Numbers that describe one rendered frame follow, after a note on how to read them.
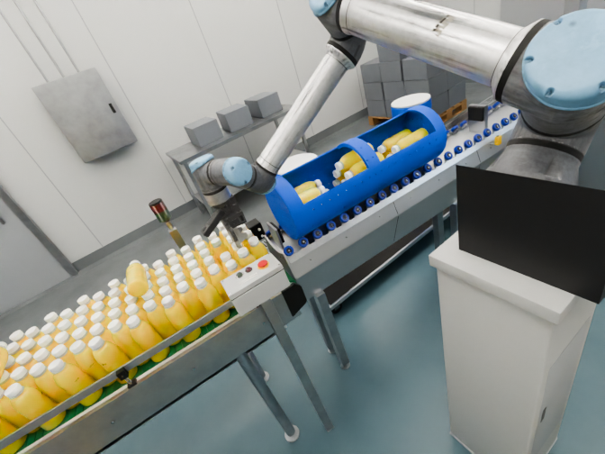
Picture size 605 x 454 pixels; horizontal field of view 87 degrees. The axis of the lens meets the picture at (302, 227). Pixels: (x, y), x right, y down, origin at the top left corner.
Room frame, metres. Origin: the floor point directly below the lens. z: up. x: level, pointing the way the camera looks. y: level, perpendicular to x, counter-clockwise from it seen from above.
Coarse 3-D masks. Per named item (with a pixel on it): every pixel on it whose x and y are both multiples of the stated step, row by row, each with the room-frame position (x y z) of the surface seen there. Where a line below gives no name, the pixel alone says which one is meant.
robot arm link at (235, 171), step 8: (216, 160) 1.04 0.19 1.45; (224, 160) 1.02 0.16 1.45; (232, 160) 0.99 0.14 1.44; (240, 160) 1.00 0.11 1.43; (208, 168) 1.04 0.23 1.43; (216, 168) 1.01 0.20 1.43; (224, 168) 0.99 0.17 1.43; (232, 168) 0.97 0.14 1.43; (240, 168) 0.99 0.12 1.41; (248, 168) 1.01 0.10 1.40; (208, 176) 1.03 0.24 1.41; (216, 176) 1.01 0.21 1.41; (224, 176) 0.98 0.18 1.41; (232, 176) 0.96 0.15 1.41; (240, 176) 0.98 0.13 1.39; (248, 176) 1.00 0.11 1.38; (216, 184) 1.03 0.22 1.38; (224, 184) 1.00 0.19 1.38; (232, 184) 0.98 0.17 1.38; (240, 184) 0.97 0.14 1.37; (248, 184) 1.02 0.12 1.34
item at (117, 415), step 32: (288, 288) 0.96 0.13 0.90; (256, 320) 0.91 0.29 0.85; (288, 320) 0.95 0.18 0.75; (192, 352) 0.83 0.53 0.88; (224, 352) 0.86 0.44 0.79; (160, 384) 0.78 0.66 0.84; (192, 384) 0.80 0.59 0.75; (256, 384) 0.87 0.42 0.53; (96, 416) 0.71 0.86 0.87; (128, 416) 0.73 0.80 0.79; (32, 448) 0.66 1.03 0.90; (64, 448) 0.67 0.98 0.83; (96, 448) 0.68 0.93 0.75
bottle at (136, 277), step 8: (136, 264) 1.09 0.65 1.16; (128, 272) 1.05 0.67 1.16; (136, 272) 1.03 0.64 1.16; (144, 272) 1.05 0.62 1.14; (128, 280) 0.99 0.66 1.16; (136, 280) 0.97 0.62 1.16; (144, 280) 0.98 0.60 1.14; (128, 288) 0.96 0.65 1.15; (136, 288) 0.97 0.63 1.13; (144, 288) 0.97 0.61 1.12; (136, 296) 0.96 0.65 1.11
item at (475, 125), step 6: (468, 108) 1.69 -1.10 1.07; (474, 108) 1.65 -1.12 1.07; (480, 108) 1.62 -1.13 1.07; (486, 108) 1.61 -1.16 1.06; (468, 114) 1.69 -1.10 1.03; (474, 114) 1.65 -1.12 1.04; (480, 114) 1.62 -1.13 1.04; (486, 114) 1.61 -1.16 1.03; (474, 120) 1.65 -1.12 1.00; (480, 120) 1.62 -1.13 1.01; (486, 120) 1.61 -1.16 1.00; (474, 126) 1.67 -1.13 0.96; (480, 126) 1.64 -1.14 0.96; (486, 126) 1.61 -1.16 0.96
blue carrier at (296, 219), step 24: (408, 120) 1.60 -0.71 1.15; (432, 120) 1.41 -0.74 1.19; (360, 144) 1.33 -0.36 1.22; (432, 144) 1.35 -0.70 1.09; (312, 168) 1.44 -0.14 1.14; (384, 168) 1.26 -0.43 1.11; (408, 168) 1.31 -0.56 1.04; (288, 192) 1.16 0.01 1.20; (336, 192) 1.17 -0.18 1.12; (360, 192) 1.21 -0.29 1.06; (288, 216) 1.14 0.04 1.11; (312, 216) 1.13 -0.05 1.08; (336, 216) 1.22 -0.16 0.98
